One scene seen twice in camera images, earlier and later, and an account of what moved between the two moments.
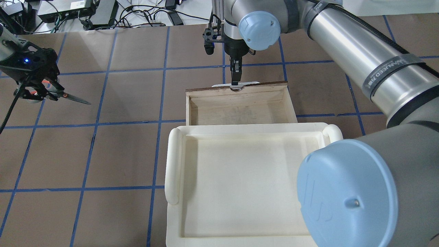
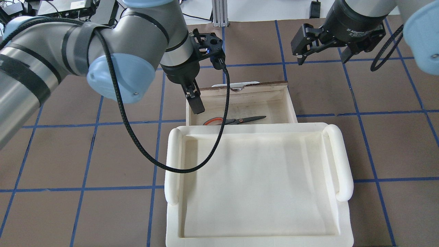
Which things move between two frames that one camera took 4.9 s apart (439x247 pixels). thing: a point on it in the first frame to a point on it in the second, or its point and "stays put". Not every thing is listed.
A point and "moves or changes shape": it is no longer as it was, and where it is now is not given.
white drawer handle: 235,87 stays put
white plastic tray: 236,185 stays put
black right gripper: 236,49 to 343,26
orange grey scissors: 30,94 moves or changes shape
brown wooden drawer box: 268,103 stays put
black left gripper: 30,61 to 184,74
